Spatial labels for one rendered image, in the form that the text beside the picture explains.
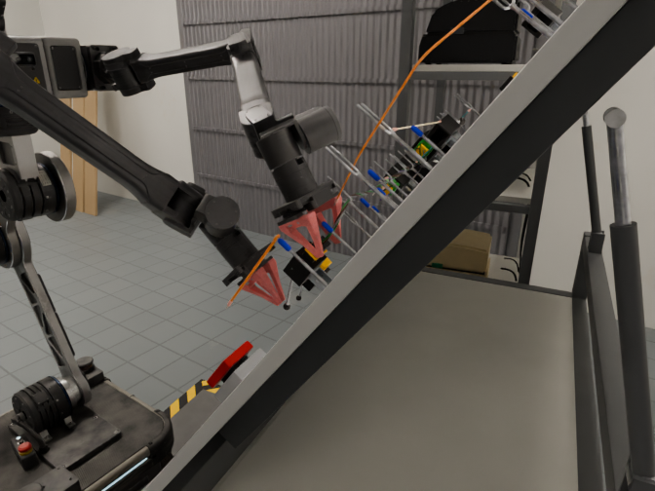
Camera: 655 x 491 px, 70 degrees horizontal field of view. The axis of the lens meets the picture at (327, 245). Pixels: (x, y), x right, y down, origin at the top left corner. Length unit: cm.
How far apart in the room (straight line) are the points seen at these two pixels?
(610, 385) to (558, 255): 248
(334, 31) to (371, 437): 310
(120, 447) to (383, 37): 282
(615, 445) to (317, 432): 50
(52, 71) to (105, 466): 121
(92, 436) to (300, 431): 109
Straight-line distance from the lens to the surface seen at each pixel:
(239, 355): 59
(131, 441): 189
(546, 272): 337
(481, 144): 34
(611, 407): 82
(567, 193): 320
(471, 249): 177
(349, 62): 360
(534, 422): 107
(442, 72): 160
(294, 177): 72
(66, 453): 190
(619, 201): 50
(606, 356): 94
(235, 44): 111
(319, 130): 74
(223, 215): 79
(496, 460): 97
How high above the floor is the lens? 145
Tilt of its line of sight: 21 degrees down
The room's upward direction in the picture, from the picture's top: straight up
